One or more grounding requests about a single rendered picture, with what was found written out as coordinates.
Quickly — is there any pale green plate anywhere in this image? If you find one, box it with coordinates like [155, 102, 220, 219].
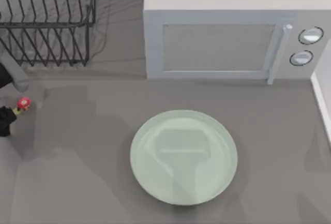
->
[129, 109, 238, 206]

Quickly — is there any microwave oven door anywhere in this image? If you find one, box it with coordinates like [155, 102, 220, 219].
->
[144, 10, 284, 80]

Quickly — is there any red and yellow toy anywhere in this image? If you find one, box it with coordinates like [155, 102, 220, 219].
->
[13, 97, 33, 116]

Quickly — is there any small microwave knob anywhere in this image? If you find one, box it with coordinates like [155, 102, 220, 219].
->
[289, 50, 314, 67]

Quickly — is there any large microwave knob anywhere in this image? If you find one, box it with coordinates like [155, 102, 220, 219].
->
[297, 26, 324, 45]

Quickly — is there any pale microwave oven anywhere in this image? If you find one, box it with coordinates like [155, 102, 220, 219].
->
[143, 0, 331, 85]

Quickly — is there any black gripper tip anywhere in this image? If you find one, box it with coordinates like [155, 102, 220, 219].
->
[0, 106, 17, 137]

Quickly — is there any black wire dish rack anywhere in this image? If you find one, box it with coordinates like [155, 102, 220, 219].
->
[0, 0, 98, 67]

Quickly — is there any microwave door handle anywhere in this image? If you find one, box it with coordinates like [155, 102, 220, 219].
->
[266, 23, 293, 85]

